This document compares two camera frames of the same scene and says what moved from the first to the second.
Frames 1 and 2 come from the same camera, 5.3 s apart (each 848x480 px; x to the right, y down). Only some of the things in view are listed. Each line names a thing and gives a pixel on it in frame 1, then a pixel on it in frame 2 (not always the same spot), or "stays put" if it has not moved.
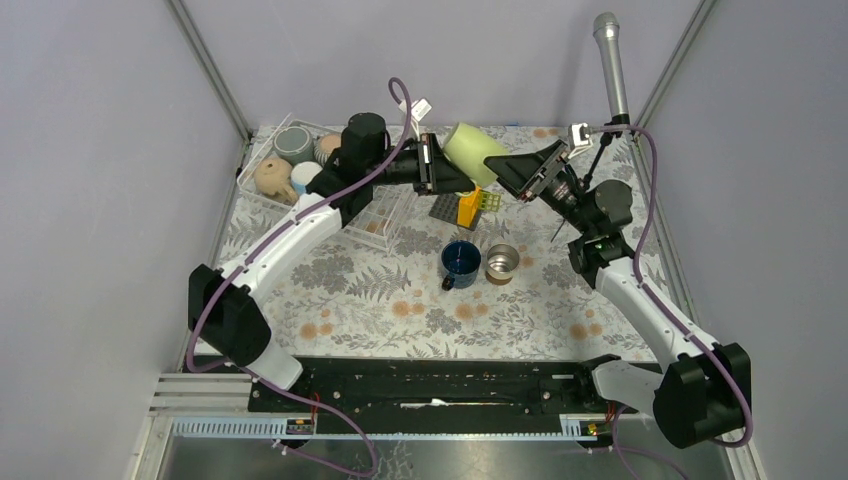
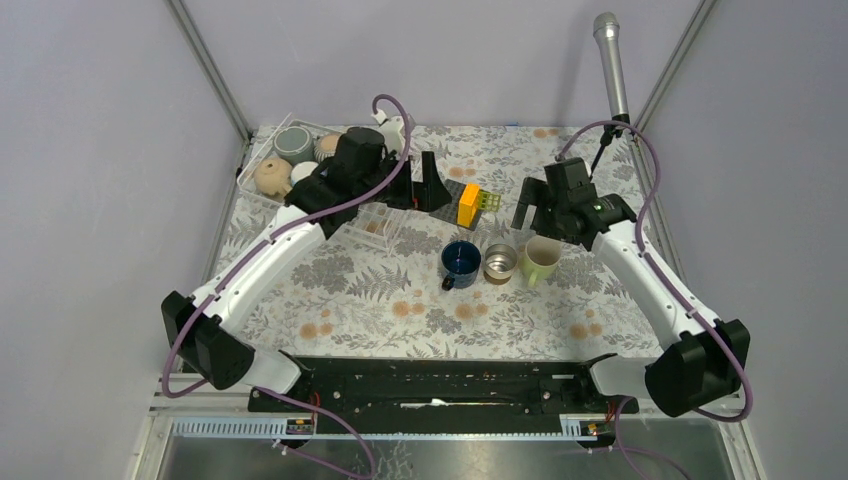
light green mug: [466, 148] → [540, 257]
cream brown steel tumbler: [501, 259] stays put
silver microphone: [606, 33] stays put
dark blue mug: [460, 262] stays put
